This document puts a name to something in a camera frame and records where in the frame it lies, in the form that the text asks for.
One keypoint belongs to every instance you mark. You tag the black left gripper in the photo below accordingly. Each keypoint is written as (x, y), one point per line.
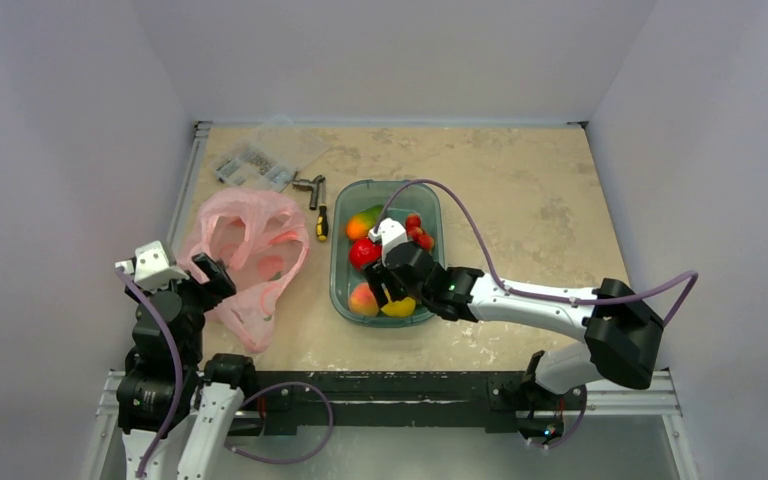
(214, 288)

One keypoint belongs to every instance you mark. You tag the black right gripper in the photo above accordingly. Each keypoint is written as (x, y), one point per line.
(391, 281)

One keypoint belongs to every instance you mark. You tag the red yellow fake apple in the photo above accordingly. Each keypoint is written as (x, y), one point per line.
(364, 252)

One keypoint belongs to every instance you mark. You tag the orange fake peach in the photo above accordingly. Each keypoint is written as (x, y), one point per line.
(362, 301)

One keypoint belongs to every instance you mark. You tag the green yellow fake fruit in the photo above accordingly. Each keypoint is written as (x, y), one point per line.
(402, 308)

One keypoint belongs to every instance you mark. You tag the red fake strawberry bunch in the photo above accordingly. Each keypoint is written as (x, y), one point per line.
(417, 234)

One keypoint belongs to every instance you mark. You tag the pink plastic bag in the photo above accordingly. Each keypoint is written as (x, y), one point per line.
(262, 239)

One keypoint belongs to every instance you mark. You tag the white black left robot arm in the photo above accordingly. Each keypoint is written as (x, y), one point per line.
(175, 409)

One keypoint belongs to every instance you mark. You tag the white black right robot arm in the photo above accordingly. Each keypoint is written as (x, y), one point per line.
(614, 339)

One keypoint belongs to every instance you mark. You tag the green orange fake mango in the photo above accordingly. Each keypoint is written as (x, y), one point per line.
(361, 223)

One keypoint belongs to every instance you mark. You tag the teal transparent plastic tray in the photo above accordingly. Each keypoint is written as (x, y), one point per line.
(356, 197)

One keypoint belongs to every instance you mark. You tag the clear plastic screw organizer box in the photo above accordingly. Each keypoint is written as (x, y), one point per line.
(269, 156)

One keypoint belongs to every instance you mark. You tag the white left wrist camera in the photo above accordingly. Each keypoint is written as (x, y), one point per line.
(153, 267)

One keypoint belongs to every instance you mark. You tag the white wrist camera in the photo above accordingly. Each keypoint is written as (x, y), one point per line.
(153, 267)
(389, 234)

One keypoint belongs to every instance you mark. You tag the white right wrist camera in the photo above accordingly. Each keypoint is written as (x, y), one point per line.
(389, 234)

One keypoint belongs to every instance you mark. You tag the yellow black handled screwdriver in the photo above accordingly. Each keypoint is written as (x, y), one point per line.
(322, 224)

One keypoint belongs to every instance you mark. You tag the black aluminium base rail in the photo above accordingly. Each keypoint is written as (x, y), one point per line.
(497, 402)

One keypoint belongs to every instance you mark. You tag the aluminium frame rail left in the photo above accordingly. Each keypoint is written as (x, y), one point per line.
(177, 226)

